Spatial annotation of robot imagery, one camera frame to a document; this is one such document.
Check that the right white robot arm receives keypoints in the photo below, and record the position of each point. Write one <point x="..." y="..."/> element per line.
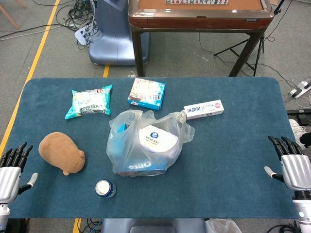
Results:
<point x="303" y="213"/>

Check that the grey robot torso base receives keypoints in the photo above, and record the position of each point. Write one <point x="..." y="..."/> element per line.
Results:
<point x="153" y="225"/>

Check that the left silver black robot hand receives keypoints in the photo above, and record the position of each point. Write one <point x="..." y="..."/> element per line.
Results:
<point x="8" y="179"/>

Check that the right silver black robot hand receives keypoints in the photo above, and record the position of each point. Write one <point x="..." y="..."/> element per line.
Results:
<point x="296" y="172"/>

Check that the brown plush toy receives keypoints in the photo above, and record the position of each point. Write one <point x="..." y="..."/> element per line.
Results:
<point x="60" y="153"/>

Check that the white grey power strip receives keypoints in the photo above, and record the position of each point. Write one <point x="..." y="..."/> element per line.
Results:
<point x="300" y="89"/>

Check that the white sneaker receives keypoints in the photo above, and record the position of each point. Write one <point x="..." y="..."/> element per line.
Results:
<point x="296" y="131"/>

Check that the blue Oreo cookie box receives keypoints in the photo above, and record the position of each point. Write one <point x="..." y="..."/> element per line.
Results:
<point x="141" y="167"/>

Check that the brown mahjong table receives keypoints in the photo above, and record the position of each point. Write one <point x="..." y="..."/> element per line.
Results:
<point x="194" y="21"/>

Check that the white round lidded tub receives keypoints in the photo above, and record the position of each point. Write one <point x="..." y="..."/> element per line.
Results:
<point x="158" y="140"/>

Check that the white power strip with plugs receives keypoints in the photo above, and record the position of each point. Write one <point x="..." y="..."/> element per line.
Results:
<point x="82" y="35"/>

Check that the teal biscuit box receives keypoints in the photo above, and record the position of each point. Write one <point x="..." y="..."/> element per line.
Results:
<point x="147" y="93"/>

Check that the translucent white plastic bag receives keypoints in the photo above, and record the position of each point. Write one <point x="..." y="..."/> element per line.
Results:
<point x="116" y="150"/>

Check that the plain blue box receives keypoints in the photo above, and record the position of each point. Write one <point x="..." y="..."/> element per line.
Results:
<point x="122" y="128"/>

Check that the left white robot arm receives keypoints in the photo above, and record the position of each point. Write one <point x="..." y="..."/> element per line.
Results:
<point x="3" y="216"/>

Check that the blue white drink can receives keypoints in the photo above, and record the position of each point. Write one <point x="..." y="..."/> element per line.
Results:
<point x="105" y="188"/>

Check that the teal snack packet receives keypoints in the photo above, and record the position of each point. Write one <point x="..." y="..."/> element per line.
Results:
<point x="90" y="103"/>

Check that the blue felt table cover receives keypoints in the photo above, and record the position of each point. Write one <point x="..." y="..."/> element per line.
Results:
<point x="230" y="157"/>

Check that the white toothpaste box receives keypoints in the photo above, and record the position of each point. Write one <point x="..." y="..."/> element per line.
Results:
<point x="204" y="109"/>

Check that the row of mahjong tiles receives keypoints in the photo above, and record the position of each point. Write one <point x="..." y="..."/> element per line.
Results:
<point x="196" y="2"/>

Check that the black tripod stand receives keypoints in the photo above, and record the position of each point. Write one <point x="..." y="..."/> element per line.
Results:
<point x="252" y="60"/>

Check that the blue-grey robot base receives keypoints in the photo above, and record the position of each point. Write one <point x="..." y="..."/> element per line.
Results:
<point x="114" y="36"/>

